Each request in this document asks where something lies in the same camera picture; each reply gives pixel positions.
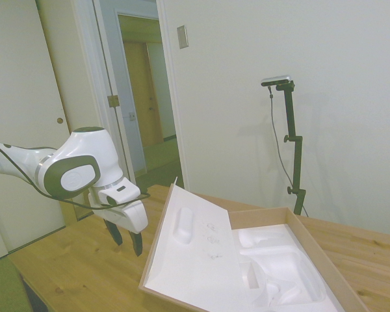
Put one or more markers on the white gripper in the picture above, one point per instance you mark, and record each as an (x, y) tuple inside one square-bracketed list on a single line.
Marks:
[(130, 216)]

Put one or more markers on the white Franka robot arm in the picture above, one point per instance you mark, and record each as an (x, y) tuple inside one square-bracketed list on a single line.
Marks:
[(84, 156)]

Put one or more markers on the cardboard box with white insert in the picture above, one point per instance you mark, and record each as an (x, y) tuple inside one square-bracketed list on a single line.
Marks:
[(243, 256)]

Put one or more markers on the brass door hinge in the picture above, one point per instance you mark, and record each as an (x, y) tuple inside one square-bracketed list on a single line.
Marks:
[(113, 100)]

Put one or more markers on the white open door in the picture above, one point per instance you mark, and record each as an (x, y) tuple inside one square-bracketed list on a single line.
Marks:
[(123, 97)]

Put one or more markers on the white closet door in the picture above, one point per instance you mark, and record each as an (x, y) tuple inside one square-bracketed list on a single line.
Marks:
[(22, 123)]

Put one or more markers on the black camera stand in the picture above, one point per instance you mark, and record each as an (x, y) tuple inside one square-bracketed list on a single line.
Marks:
[(294, 143)]

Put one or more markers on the white wall switch plate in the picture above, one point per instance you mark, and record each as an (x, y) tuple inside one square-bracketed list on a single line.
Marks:
[(182, 36)]

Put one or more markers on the silver stereo camera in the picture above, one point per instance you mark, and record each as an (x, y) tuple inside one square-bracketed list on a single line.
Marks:
[(277, 80)]

